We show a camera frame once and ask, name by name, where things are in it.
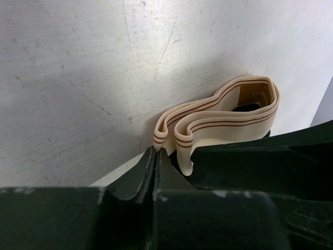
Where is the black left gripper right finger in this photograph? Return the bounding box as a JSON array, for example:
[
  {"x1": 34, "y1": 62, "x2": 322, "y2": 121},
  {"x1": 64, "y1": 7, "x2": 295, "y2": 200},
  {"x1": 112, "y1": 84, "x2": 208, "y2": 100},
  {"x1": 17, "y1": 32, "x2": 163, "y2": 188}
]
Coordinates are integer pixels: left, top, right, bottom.
[{"x1": 152, "y1": 149, "x2": 291, "y2": 249}]

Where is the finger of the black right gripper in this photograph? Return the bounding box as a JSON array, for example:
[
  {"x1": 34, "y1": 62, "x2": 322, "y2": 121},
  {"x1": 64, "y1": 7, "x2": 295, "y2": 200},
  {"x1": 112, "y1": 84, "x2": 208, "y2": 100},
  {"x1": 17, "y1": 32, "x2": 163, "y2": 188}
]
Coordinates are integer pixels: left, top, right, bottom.
[{"x1": 189, "y1": 123, "x2": 332, "y2": 201}]

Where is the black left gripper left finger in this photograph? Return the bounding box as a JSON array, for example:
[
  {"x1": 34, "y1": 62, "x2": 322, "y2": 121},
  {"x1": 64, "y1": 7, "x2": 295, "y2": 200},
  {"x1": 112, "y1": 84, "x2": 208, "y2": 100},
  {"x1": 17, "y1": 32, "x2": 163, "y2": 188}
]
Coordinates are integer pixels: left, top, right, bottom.
[{"x1": 1, "y1": 147, "x2": 156, "y2": 249}]

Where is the black underwear with beige waistband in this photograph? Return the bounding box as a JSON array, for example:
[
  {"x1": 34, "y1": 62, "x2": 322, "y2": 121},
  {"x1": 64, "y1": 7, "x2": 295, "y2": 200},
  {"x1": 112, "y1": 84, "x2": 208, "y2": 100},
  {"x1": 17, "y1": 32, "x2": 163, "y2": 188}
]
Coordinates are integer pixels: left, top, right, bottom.
[{"x1": 153, "y1": 76, "x2": 280, "y2": 176}]

